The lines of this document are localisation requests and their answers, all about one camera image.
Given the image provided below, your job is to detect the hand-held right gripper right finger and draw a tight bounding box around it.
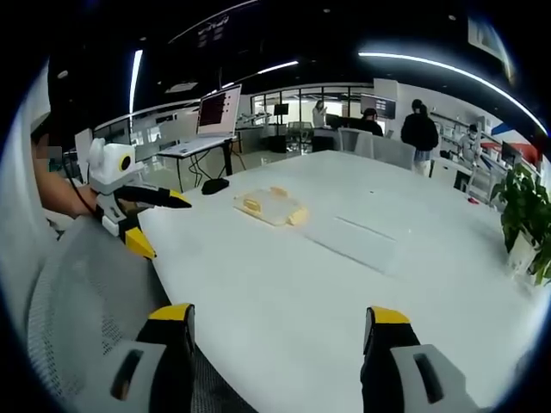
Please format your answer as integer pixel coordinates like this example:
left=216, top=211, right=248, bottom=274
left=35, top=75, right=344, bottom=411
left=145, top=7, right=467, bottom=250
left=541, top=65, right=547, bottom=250
left=360, top=305, right=481, bottom=413

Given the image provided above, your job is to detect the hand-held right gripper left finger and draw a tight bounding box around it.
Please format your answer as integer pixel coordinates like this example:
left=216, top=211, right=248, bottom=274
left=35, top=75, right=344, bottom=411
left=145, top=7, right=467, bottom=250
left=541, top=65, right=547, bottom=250
left=92, top=303, right=197, bottom=413

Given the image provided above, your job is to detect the yellow plastic buckle part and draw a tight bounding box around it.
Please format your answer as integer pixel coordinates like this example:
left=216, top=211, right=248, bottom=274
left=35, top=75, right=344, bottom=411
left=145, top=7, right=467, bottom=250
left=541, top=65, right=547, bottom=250
left=284, top=205, right=311, bottom=228
left=233, top=192, right=265, bottom=217

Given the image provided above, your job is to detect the white desk with black legs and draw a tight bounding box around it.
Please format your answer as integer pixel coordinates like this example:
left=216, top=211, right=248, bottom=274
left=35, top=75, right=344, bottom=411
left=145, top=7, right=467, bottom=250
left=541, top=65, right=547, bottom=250
left=157, top=135, right=247, bottom=194

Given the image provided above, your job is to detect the small black device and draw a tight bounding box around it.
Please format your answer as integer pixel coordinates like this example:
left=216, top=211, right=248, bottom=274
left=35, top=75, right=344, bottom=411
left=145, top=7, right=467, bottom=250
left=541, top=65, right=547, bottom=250
left=201, top=177, right=231, bottom=196

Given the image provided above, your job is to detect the grey mesh chair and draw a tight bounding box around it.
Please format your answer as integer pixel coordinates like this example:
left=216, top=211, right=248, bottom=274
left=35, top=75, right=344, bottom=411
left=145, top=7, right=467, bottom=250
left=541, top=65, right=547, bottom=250
left=23, top=214, right=259, bottom=413

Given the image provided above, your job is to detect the person's white shirt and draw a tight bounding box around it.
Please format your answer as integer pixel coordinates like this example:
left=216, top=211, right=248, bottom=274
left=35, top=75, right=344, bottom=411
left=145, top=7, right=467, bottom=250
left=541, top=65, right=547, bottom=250
left=0, top=64, right=61, bottom=311

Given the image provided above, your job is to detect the ceiling light strip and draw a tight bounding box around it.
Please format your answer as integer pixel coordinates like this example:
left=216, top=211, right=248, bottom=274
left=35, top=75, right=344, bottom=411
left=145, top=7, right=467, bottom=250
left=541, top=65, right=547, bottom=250
left=128, top=48, right=145, bottom=116
left=357, top=51, right=548, bottom=131

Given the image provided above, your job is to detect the white laptop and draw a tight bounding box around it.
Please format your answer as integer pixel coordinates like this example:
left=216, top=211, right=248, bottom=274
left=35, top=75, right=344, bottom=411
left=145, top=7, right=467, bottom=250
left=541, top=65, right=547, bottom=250
left=157, top=83, right=243, bottom=158

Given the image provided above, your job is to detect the black monitor on stand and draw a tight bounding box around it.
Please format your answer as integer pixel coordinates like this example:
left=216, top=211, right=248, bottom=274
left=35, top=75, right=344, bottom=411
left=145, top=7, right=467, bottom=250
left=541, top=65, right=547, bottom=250
left=269, top=102, right=291, bottom=155

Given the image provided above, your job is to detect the grey office chair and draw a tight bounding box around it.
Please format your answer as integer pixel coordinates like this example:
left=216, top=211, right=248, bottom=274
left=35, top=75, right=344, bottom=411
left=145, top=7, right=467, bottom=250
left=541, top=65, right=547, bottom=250
left=368, top=139, right=418, bottom=174

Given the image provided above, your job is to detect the green potted plant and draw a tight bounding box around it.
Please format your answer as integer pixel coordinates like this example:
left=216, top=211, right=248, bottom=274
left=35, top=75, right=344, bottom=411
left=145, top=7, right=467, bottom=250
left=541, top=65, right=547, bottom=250
left=490, top=162, right=551, bottom=287

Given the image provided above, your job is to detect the white office chair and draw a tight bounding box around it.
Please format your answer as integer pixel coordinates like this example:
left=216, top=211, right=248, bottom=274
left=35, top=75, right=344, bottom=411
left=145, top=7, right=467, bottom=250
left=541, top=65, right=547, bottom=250
left=337, top=126, right=374, bottom=154

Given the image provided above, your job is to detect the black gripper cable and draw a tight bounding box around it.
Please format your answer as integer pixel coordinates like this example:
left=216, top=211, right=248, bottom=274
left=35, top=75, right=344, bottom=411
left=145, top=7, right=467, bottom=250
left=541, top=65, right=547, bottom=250
left=63, top=153, right=99, bottom=216

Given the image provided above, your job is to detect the black wall monitor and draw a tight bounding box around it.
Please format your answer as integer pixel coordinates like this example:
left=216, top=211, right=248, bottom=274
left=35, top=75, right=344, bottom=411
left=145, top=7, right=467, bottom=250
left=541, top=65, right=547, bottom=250
left=360, top=95, right=398, bottom=120

